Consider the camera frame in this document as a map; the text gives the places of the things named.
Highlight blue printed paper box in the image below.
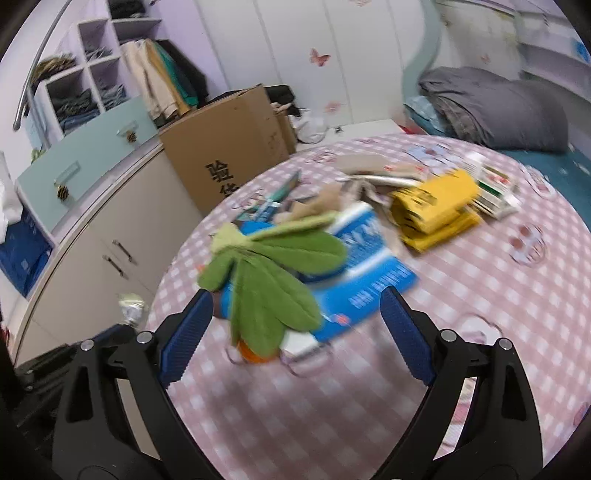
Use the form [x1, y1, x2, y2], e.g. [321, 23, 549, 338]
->
[217, 203, 419, 344]

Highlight teal bed sheet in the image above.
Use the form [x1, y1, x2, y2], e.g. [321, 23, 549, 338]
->
[404, 97, 591, 241]

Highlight green leaf plush toy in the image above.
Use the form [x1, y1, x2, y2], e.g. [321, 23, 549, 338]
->
[198, 210, 348, 365]

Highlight grey folded blanket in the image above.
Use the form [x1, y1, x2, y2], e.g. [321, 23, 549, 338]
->
[418, 66, 571, 154]

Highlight white printed packet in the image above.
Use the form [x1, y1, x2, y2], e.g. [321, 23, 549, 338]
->
[462, 152, 522, 220]

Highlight teal drawer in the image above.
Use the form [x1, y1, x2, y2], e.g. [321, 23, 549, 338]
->
[16, 134, 109, 232]
[76, 95, 160, 185]

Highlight green hanging garment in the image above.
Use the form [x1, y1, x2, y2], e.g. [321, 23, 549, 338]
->
[154, 41, 198, 112]

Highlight white cubby shelf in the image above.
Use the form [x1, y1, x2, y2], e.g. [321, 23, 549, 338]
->
[28, 0, 162, 139]

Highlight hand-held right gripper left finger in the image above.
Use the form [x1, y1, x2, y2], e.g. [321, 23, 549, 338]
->
[52, 290, 218, 480]

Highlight black hanging garment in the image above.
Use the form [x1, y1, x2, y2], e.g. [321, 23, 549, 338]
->
[168, 41, 211, 108]

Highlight folded dark clothes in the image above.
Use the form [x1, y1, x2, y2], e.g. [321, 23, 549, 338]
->
[48, 90, 100, 134]
[99, 83, 127, 112]

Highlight black clothes pile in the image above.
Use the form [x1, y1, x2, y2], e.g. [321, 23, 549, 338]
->
[268, 85, 301, 118]

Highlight blue storage box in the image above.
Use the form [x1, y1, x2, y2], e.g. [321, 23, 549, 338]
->
[0, 208, 54, 298]

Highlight white plastic bag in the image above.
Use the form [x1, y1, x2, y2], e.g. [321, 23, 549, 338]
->
[295, 113, 333, 144]

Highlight white cabinet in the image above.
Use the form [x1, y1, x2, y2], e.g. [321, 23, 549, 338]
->
[9, 138, 204, 365]

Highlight white wall shelf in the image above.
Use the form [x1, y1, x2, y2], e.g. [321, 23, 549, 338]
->
[517, 28, 591, 88]

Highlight pale green bed frame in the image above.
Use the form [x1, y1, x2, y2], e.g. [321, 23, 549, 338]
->
[402, 0, 445, 134]

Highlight white cloth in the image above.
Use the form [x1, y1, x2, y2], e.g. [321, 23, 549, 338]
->
[0, 152, 24, 241]

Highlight large cardboard box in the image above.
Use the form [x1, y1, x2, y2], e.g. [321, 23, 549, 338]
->
[158, 85, 298, 217]

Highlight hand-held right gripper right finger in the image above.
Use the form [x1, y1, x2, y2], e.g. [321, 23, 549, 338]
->
[379, 285, 543, 480]

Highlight crumpled silver foil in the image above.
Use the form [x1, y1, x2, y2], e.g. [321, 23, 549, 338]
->
[117, 293, 148, 326]

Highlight beige hanging garment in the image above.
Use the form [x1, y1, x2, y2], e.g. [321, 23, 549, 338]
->
[121, 41, 181, 121]

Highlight pink checked tablecloth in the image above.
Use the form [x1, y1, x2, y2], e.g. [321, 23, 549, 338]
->
[145, 133, 591, 480]

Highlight brown cardboard piece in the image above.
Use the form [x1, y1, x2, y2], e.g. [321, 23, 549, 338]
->
[335, 154, 430, 185]

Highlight yellow plastic bag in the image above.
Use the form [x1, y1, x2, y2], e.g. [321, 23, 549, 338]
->
[390, 169, 483, 253]

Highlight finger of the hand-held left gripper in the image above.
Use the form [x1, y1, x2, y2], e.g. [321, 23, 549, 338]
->
[95, 323, 139, 344]

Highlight curved metal rail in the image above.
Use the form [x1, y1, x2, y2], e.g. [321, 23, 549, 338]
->
[11, 0, 75, 132]

